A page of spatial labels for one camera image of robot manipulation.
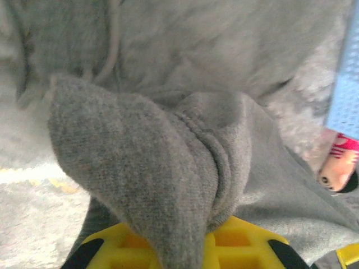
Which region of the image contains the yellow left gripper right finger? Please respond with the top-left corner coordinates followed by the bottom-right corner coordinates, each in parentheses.
top-left (203, 215), bottom-right (309, 269)

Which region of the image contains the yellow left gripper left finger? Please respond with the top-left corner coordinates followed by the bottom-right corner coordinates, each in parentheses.
top-left (64, 222), bottom-right (162, 269)

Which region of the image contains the grey garment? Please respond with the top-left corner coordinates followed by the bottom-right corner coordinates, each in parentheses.
top-left (0, 0), bottom-right (359, 269)

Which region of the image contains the pink black plush doll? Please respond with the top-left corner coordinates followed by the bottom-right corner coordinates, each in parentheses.
top-left (316, 131), bottom-right (359, 194)

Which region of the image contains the light blue plastic basket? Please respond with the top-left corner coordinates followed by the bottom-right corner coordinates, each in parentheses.
top-left (325, 0), bottom-right (359, 141)

